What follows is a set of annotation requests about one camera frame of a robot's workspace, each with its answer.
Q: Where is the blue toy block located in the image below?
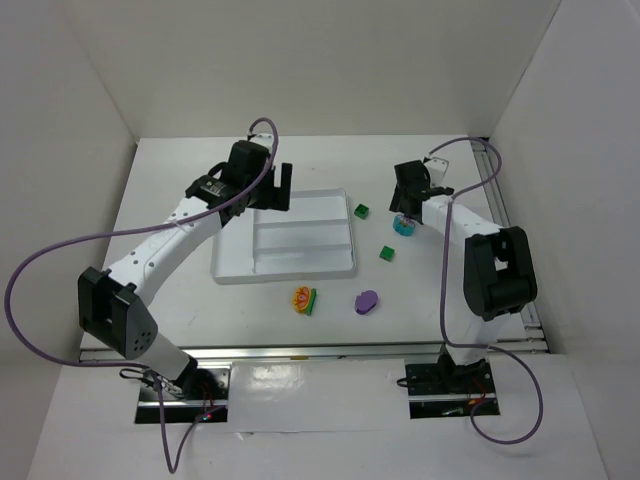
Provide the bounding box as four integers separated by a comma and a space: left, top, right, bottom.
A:
392, 214, 416, 237

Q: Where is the green lego block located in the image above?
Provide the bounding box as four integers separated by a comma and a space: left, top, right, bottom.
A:
379, 246, 395, 262
354, 204, 369, 219

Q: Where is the purple toy block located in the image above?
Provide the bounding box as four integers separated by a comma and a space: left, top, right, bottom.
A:
354, 290, 379, 315

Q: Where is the orange yellow toy block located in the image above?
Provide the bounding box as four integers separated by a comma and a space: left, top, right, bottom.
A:
292, 286, 317, 316

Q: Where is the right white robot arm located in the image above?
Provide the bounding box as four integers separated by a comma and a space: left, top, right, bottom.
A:
389, 158, 537, 393

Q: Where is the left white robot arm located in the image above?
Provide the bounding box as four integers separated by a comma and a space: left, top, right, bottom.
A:
78, 140, 293, 398

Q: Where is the white divided tray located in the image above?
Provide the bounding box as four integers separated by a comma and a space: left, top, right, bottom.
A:
211, 188, 356, 285

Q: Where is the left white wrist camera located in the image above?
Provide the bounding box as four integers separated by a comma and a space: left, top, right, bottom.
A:
247, 132, 274, 151

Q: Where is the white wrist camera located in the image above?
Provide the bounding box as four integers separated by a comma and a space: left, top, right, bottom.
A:
247, 132, 274, 151
423, 157, 449, 188

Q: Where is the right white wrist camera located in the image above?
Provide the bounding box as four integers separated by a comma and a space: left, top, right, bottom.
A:
423, 157, 449, 188

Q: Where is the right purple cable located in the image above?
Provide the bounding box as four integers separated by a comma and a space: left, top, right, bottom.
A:
423, 136, 544, 445

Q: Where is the purple cable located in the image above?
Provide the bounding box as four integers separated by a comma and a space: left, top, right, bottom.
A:
423, 136, 544, 445
3, 117, 279, 474

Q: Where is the aluminium rail right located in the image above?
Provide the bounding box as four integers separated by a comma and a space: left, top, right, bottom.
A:
470, 142, 548, 350

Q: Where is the aluminium rail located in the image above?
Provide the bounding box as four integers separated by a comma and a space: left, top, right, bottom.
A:
79, 338, 549, 363
470, 142, 548, 350

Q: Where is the aluminium rail front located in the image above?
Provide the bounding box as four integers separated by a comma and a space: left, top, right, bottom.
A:
79, 338, 549, 363

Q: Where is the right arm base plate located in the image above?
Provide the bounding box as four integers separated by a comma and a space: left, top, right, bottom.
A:
396, 361, 500, 419

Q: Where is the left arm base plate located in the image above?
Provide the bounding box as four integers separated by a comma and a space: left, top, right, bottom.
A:
133, 363, 231, 425

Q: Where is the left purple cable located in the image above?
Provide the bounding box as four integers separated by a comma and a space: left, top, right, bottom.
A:
3, 117, 279, 474

